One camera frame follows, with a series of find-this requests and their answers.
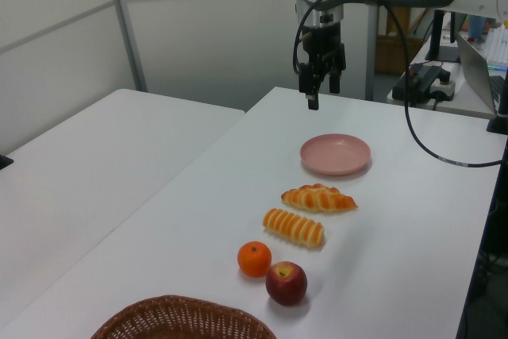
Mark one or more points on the grey emergency stop button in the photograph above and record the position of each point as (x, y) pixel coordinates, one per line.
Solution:
(444, 85)

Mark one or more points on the black monitor stand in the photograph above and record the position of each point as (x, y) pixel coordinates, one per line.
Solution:
(436, 37)

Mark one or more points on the brown woven basket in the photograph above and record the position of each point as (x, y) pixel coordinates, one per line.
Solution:
(178, 319)

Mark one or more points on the red toy apple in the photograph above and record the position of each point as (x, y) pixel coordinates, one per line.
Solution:
(286, 284)

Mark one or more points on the pink plate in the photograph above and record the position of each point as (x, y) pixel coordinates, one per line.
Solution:
(335, 154)

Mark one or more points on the silver laptop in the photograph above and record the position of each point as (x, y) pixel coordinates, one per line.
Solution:
(474, 71)

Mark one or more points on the braided toy bread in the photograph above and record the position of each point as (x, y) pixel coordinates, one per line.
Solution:
(317, 199)

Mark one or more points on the striped toy bread roll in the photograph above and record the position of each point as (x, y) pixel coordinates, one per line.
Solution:
(293, 228)

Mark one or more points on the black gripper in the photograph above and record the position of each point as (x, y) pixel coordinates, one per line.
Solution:
(323, 39)

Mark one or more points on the toy orange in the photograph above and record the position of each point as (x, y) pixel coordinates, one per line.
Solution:
(254, 259)

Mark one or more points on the black power box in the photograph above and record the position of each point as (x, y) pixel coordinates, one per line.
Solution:
(416, 81)

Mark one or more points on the brown cardboard box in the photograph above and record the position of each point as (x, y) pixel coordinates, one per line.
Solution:
(397, 55)

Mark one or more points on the grey partition post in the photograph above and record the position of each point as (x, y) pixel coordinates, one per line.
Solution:
(127, 29)

